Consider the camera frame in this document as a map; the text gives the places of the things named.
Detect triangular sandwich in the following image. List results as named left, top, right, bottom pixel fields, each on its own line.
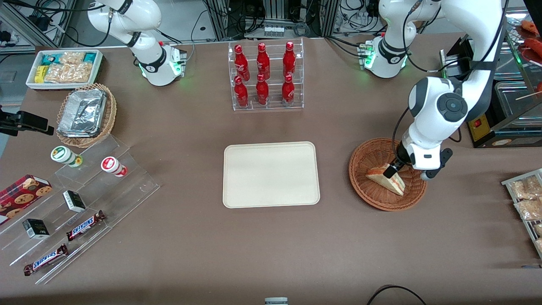
left=366, top=163, right=406, bottom=197

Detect brown round wicker basket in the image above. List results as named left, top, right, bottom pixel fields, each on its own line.
left=349, top=138, right=428, bottom=211

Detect cream plastic tray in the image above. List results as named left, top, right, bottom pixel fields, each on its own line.
left=223, top=141, right=321, bottom=209

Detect light oval wicker basket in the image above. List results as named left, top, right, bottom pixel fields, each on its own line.
left=56, top=83, right=117, bottom=148

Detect black food warmer yellow panel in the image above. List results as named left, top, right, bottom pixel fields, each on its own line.
left=467, top=6, right=542, bottom=149

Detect steel warmer pan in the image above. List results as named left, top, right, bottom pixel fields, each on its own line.
left=495, top=80, right=542, bottom=128
left=493, top=42, right=526, bottom=81

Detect black silver box device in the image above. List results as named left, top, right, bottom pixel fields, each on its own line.
left=440, top=36, right=473, bottom=79

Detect red cola bottle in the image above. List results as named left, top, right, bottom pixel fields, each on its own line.
left=283, top=41, right=296, bottom=78
left=256, top=74, right=269, bottom=105
left=282, top=74, right=295, bottom=106
left=234, top=75, right=249, bottom=107
left=257, top=42, right=271, bottom=80
left=234, top=44, right=249, bottom=81

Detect clear acrylic bottle rack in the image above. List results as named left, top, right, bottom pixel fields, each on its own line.
left=228, top=38, right=304, bottom=111

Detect clear acrylic stepped display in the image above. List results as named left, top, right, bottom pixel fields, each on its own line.
left=0, top=135, right=160, bottom=285

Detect red lid snack cup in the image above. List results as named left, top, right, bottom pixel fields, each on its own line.
left=101, top=156, right=128, bottom=177

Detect brown Snickers bar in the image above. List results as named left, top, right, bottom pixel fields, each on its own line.
left=66, top=210, right=106, bottom=241
left=23, top=244, right=69, bottom=277

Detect silver foil container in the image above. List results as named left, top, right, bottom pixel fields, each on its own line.
left=58, top=89, right=107, bottom=138

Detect small black carton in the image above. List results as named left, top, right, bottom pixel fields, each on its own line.
left=63, top=190, right=86, bottom=213
left=22, top=219, right=50, bottom=240

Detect green lid snack cup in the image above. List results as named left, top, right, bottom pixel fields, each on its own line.
left=51, top=146, right=83, bottom=168

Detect large clear cracker bag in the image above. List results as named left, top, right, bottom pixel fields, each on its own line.
left=44, top=62, right=94, bottom=84

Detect small clear cracker bag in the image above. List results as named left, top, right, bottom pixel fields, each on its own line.
left=59, top=51, right=86, bottom=65

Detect black clamp mounted device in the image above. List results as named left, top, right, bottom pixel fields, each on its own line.
left=0, top=106, right=55, bottom=137

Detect red chocolate cookie box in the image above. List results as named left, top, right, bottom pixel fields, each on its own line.
left=0, top=175, right=53, bottom=225

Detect white rectangular snack bin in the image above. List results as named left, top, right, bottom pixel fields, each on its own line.
left=25, top=49, right=104, bottom=91

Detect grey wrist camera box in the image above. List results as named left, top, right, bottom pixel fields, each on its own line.
left=420, top=148, right=453, bottom=182

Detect grey wire rack tray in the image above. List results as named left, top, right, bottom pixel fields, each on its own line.
left=501, top=169, right=542, bottom=259

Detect black floor cable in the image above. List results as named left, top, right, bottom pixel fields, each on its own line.
left=366, top=285, right=428, bottom=305

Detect aluminium profile frame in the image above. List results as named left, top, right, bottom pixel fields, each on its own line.
left=203, top=0, right=339, bottom=41

